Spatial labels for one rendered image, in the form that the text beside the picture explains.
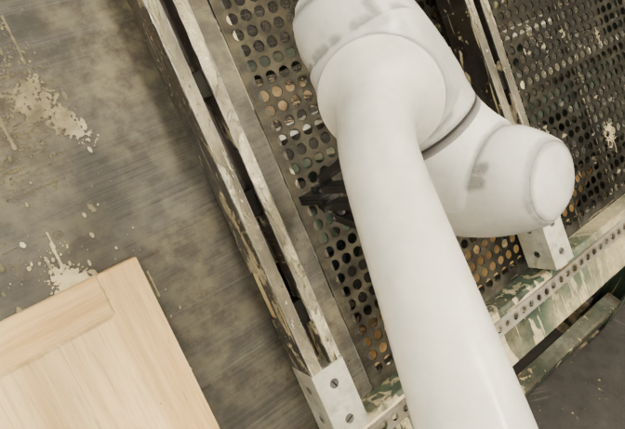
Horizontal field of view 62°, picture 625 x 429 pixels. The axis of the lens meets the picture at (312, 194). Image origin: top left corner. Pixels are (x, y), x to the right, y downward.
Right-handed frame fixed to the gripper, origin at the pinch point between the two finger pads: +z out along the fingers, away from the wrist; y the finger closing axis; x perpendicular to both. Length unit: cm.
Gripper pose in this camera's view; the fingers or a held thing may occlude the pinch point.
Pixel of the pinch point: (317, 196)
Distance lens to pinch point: 79.8
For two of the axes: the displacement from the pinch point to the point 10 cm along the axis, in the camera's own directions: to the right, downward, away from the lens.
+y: -3.8, -9.1, -1.6
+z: -4.7, 0.4, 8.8
